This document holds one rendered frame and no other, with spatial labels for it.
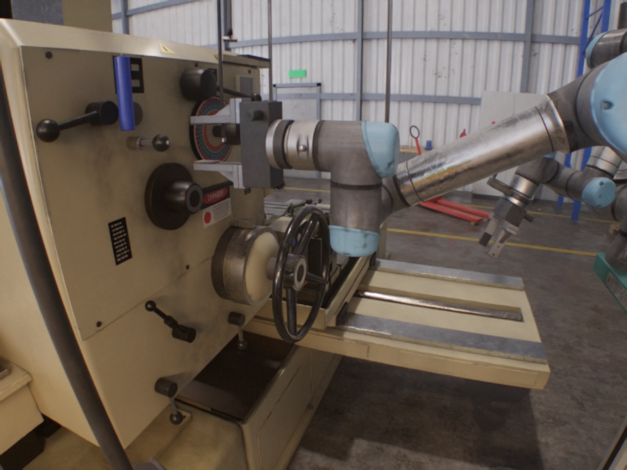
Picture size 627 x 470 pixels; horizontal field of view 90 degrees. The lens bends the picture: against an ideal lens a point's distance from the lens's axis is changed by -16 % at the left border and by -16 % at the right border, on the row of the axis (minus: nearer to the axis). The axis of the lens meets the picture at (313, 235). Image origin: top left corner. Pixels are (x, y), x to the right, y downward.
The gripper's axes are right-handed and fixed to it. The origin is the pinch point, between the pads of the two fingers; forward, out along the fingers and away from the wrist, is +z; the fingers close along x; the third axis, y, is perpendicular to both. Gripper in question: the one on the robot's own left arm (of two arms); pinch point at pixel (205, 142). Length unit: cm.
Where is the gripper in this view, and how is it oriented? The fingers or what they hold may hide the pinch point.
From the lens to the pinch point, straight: 64.6
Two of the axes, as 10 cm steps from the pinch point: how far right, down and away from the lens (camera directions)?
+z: -9.4, -1.2, 3.3
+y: -3.5, 3.2, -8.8
